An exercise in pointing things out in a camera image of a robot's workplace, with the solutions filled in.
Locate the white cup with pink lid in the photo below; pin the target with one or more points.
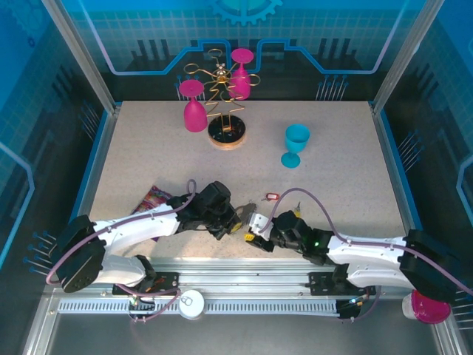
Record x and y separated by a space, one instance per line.
430 308

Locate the purple candy packet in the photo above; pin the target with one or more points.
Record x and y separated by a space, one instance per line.
151 201

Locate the pink plastic goblet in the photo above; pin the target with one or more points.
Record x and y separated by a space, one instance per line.
195 116
240 83

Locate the key with yellow tag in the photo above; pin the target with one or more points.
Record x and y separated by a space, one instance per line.
297 211

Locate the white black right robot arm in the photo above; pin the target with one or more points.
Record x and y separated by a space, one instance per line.
369 251

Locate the aluminium frame post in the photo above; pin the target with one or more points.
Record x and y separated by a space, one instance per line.
405 55
82 55

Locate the aluminium side rail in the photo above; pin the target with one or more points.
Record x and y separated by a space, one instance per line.
100 155
391 155

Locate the teal plastic goblet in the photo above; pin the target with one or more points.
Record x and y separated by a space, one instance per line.
296 138

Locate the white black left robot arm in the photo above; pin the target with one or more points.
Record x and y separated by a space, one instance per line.
140 223

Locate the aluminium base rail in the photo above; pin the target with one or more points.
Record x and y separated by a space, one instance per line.
244 277

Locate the round white can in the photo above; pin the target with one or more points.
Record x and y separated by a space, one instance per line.
191 304

